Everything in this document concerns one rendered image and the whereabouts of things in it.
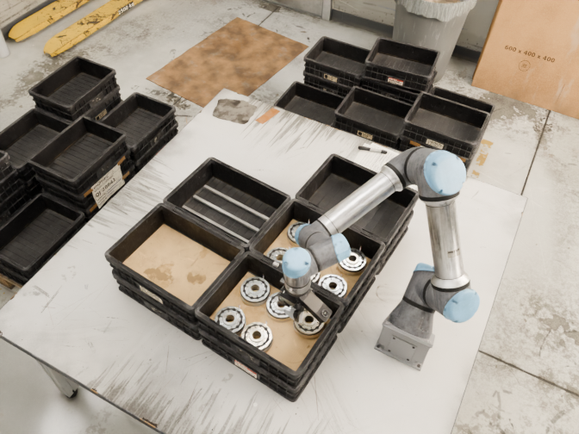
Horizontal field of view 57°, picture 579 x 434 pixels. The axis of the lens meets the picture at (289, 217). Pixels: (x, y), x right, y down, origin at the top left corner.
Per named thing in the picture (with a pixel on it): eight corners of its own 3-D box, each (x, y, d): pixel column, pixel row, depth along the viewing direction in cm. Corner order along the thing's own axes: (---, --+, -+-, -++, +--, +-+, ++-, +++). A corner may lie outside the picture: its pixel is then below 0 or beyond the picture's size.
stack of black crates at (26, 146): (52, 151, 329) (33, 107, 303) (90, 168, 320) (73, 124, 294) (1, 193, 306) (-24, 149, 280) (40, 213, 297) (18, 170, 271)
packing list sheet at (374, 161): (431, 164, 251) (431, 163, 251) (414, 195, 238) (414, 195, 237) (366, 140, 260) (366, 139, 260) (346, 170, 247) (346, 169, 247)
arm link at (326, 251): (331, 225, 155) (297, 240, 153) (348, 235, 145) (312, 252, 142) (339, 248, 158) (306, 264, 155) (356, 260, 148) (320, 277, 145)
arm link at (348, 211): (407, 135, 169) (284, 227, 162) (427, 139, 159) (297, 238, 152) (422, 164, 174) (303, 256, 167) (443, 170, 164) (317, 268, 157)
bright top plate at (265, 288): (275, 285, 188) (275, 284, 187) (259, 306, 182) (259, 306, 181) (251, 273, 191) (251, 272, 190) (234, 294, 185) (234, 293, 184)
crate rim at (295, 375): (345, 308, 177) (346, 304, 175) (296, 381, 160) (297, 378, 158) (246, 253, 190) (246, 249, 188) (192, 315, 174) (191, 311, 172)
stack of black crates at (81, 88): (96, 114, 352) (77, 54, 317) (132, 129, 344) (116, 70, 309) (52, 151, 329) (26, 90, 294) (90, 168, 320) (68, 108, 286)
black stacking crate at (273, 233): (381, 263, 201) (386, 244, 192) (342, 321, 184) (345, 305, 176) (292, 217, 214) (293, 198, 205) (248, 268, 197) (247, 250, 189)
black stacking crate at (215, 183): (291, 216, 214) (292, 197, 205) (247, 268, 198) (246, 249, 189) (213, 176, 227) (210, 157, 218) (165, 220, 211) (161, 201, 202)
